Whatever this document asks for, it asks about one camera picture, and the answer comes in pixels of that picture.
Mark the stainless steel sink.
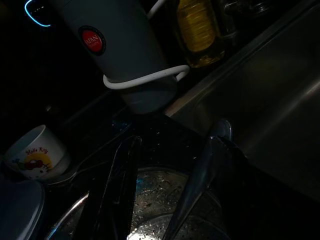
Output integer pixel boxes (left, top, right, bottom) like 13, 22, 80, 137
164, 0, 320, 201

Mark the deep perforated steel bowl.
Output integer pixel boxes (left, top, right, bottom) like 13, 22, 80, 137
44, 165, 231, 240

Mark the white cartoon print cup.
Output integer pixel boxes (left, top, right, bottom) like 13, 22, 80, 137
3, 124, 71, 181

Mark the yellow cooking oil bottle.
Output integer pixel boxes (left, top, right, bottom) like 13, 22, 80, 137
175, 0, 226, 69

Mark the grey flask with red logo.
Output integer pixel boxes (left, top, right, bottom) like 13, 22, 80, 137
46, 0, 179, 115

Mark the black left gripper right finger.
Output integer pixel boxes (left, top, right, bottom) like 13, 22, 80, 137
189, 136, 276, 240

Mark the white tiered plastic rack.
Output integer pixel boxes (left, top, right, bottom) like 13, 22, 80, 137
0, 174, 46, 240

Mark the steel faucet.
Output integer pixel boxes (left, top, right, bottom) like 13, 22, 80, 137
221, 0, 276, 46

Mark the white power cable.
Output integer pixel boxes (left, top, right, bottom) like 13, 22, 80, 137
102, 0, 191, 91

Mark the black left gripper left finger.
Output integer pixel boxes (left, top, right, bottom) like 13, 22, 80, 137
85, 135, 144, 240

